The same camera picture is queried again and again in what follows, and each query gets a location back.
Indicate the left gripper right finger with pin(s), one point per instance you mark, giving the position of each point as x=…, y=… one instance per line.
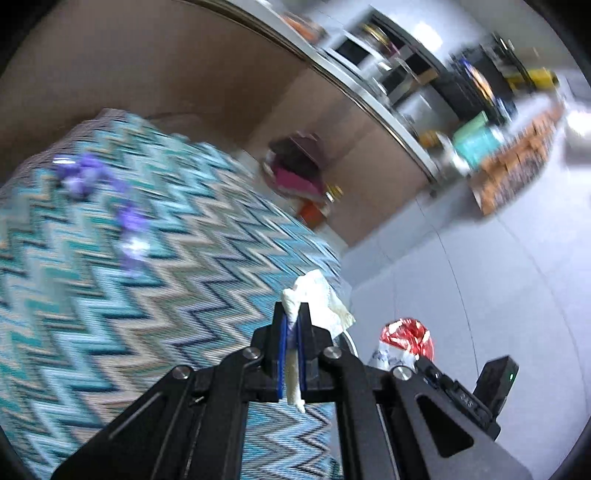
x=311, y=342

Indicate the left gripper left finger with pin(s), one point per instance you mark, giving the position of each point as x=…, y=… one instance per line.
x=271, y=340

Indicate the white paper bag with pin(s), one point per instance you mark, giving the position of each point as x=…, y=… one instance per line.
x=327, y=311

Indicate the red silver snack wrapper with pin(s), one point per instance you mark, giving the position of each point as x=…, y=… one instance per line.
x=403, y=342

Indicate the brown kitchen cabinet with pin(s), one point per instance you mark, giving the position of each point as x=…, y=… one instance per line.
x=231, y=72

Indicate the metal kitchen shelf rack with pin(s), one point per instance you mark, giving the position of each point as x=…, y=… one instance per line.
x=390, y=62

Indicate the yellow cap oil bottle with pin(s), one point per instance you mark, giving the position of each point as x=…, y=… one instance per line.
x=314, y=213

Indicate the maroon dustpan with broom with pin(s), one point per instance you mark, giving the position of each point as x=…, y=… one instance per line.
x=293, y=166

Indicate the zigzag knit rug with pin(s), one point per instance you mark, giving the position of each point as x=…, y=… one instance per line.
x=81, y=340

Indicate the patterned door mat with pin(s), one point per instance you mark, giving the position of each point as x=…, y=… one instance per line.
x=502, y=176

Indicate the teal storage box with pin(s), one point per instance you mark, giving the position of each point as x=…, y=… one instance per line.
x=477, y=139

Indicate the purple ribbon plastic wrapper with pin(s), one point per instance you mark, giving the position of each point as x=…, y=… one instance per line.
x=87, y=179

